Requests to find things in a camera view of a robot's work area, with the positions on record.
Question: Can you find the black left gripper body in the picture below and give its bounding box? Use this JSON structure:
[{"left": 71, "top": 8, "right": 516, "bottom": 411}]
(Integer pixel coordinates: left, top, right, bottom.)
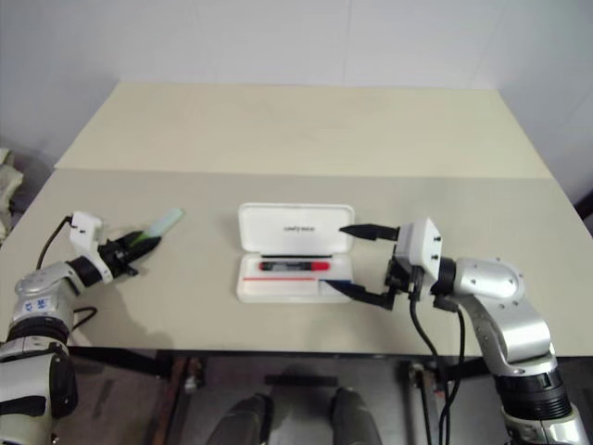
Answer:
[{"left": 101, "top": 238, "right": 141, "bottom": 279}]

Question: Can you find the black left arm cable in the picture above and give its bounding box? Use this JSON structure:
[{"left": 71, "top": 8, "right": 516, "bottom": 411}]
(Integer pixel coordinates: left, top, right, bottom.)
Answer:
[{"left": 34, "top": 213, "right": 78, "bottom": 270}]

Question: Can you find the white pencil case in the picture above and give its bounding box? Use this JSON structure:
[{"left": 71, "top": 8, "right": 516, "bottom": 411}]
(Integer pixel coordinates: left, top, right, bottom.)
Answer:
[{"left": 234, "top": 201, "right": 358, "bottom": 305}]

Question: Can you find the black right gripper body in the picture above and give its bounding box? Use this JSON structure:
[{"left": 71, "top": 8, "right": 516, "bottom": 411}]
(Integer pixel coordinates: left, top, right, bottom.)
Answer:
[{"left": 383, "top": 248, "right": 422, "bottom": 312}]

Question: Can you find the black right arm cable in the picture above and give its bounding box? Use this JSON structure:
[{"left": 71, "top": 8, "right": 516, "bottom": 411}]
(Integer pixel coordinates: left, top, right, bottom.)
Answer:
[
  {"left": 444, "top": 305, "right": 467, "bottom": 426},
  {"left": 407, "top": 273, "right": 453, "bottom": 445}
]

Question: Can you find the pale green cloth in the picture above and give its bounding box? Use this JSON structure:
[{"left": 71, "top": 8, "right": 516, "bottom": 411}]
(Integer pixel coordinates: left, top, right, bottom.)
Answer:
[{"left": 0, "top": 146, "right": 25, "bottom": 238}]

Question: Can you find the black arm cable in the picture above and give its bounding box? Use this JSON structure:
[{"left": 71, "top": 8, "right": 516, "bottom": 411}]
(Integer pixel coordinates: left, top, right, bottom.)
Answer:
[
  {"left": 444, "top": 305, "right": 467, "bottom": 426},
  {"left": 34, "top": 213, "right": 78, "bottom": 270},
  {"left": 407, "top": 273, "right": 453, "bottom": 445}
]

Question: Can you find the light green marker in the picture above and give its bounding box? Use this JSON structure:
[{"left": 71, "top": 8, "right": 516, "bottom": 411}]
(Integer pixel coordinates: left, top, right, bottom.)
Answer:
[{"left": 132, "top": 208, "right": 187, "bottom": 246}]

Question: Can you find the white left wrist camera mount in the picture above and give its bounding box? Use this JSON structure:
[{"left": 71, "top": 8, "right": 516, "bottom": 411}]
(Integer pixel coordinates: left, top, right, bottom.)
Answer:
[{"left": 69, "top": 210, "right": 115, "bottom": 284}]

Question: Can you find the metal stand post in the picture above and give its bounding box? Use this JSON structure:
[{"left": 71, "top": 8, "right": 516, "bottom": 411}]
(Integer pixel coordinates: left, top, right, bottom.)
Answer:
[
  {"left": 171, "top": 355, "right": 208, "bottom": 396},
  {"left": 397, "top": 360, "right": 439, "bottom": 445}
]

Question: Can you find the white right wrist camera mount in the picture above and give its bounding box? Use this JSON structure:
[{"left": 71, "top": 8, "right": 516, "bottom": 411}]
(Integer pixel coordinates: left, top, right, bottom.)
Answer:
[{"left": 395, "top": 217, "right": 445, "bottom": 298}]

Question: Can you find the red marker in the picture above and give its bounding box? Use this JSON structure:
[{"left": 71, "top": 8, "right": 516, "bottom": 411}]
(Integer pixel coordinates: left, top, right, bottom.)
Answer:
[{"left": 258, "top": 260, "right": 332, "bottom": 273}]

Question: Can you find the black table frame bar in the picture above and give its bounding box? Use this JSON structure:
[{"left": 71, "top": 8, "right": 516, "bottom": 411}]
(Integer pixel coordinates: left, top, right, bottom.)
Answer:
[{"left": 68, "top": 347, "right": 163, "bottom": 377}]

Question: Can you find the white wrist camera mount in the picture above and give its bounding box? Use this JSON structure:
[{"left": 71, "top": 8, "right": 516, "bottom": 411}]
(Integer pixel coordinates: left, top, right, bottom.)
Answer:
[
  {"left": 395, "top": 217, "right": 445, "bottom": 298},
  {"left": 69, "top": 210, "right": 115, "bottom": 284}
]

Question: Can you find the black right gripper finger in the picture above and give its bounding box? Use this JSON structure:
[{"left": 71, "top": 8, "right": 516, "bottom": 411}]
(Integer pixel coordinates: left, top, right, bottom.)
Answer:
[
  {"left": 338, "top": 222, "right": 400, "bottom": 242},
  {"left": 325, "top": 278, "right": 396, "bottom": 312}
]

